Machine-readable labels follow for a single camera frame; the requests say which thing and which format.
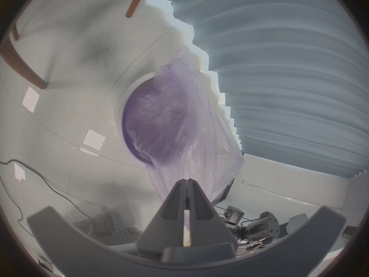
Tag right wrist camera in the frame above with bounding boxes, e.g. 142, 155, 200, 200
224, 205, 245, 225

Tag wooden chair white cushions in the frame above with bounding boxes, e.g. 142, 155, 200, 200
0, 0, 154, 90

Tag purple plastic bag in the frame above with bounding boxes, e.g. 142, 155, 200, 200
122, 45, 245, 239

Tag thin black floor cable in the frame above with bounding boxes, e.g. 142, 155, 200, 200
0, 159, 97, 223

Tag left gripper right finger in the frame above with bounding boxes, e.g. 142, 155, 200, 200
187, 178, 239, 257

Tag white trash bin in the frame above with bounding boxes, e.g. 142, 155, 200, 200
115, 71, 162, 169

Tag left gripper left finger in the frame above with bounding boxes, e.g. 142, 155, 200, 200
136, 178, 188, 261

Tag white curtain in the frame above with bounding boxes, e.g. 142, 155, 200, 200
151, 0, 369, 179

